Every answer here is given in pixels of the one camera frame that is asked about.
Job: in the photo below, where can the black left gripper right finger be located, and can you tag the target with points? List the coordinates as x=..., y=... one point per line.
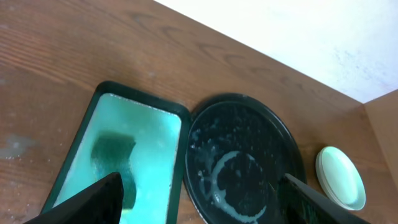
x=299, y=203

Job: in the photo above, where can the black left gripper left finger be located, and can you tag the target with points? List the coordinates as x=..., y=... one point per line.
x=99, y=203

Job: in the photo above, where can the mint green plate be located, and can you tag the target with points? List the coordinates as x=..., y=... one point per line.
x=343, y=178

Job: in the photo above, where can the green yellow sponge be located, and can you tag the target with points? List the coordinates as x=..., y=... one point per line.
x=111, y=153

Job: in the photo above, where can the green rectangular water tray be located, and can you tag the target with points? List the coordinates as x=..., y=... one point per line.
x=160, y=129

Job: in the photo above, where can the round black tray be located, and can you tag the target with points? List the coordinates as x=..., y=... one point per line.
x=238, y=150

